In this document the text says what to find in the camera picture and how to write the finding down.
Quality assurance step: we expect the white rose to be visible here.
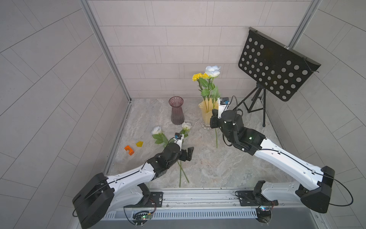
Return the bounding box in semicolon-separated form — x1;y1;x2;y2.
147;127;183;179
198;65;221;149
178;122;192;187

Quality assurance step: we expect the yellow carnation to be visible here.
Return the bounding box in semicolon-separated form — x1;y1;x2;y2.
201;73;211;79
192;73;210;113

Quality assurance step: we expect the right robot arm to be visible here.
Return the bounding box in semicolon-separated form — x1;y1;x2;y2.
210;109;336;213

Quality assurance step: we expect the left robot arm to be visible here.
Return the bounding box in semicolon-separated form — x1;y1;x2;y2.
72;143;194;229

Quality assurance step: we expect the yellow ruffled vase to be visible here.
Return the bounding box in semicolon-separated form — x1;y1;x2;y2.
199;99;219;130

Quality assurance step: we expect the yellow plastic piece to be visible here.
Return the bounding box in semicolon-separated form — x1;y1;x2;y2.
136;141;144;148

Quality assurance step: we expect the purple glass vase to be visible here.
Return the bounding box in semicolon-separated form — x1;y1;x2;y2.
169;96;185;125

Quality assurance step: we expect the orange plastic block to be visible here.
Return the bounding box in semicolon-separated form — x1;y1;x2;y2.
124;146;134;156

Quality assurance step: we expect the black perforated music stand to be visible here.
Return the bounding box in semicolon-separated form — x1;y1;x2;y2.
228;27;322;127

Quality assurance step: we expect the left circuit board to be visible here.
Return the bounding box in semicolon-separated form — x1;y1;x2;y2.
132;210;153;226

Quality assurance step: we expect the circuit board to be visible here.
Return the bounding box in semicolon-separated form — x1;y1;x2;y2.
255;207;272;224
132;210;153;226

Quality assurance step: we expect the right circuit board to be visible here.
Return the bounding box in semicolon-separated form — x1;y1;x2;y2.
255;207;272;224

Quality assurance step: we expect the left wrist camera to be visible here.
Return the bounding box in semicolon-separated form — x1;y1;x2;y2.
173;133;184;150

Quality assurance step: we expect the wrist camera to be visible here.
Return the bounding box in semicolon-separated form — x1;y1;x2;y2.
173;133;184;150
218;97;230;119

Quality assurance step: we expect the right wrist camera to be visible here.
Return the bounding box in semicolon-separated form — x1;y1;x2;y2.
218;97;230;119

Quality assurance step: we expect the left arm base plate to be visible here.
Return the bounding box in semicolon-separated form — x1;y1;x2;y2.
126;192;164;208

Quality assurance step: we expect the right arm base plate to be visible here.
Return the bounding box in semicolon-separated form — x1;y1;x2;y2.
235;190;279;207

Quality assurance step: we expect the aluminium rail frame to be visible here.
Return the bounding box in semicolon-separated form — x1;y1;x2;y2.
79;187;319;212

